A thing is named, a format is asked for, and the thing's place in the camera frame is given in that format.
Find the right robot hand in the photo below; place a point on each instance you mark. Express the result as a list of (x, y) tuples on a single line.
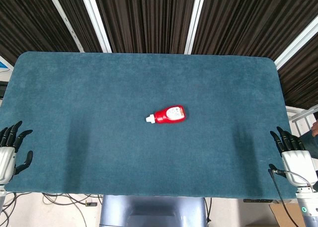
[(295, 162)]

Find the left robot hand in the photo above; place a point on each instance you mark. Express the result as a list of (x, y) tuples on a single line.
[(6, 160)]

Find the red bottle with white cap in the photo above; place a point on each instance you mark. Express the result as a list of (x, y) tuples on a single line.
[(171, 114)]

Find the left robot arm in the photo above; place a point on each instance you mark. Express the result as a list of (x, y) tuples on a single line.
[(2, 199)]

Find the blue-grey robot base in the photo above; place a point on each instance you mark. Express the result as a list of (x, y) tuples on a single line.
[(152, 210)]

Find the person in dark clothing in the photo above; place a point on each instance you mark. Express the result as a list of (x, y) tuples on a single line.
[(311, 137)]

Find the cardboard box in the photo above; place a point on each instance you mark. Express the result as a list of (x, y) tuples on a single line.
[(285, 214)]

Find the black power strip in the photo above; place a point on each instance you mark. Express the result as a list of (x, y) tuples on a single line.
[(258, 200)]

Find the blue and white board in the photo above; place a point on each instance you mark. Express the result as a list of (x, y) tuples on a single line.
[(4, 65)]

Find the small black floor adapter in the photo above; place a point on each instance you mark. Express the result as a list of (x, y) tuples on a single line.
[(91, 204)]

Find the white aluminium beam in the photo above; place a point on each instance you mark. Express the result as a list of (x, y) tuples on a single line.
[(95, 19), (195, 21), (296, 44), (65, 19)]

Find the blue carpet mat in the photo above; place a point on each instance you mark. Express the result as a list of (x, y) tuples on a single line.
[(124, 125)]

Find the white metal frame rack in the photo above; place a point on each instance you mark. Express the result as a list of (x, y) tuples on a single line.
[(301, 119)]

